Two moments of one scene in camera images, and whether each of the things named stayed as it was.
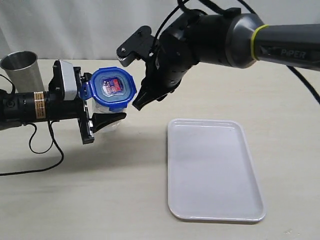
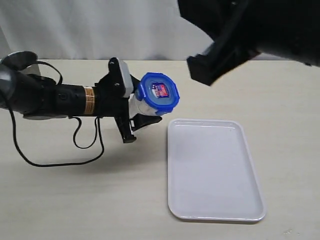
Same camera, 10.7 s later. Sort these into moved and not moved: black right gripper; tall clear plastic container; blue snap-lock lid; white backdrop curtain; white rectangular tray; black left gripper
Moved: tall clear plastic container; black right gripper; black left gripper; blue snap-lock lid
Not moved: white backdrop curtain; white rectangular tray
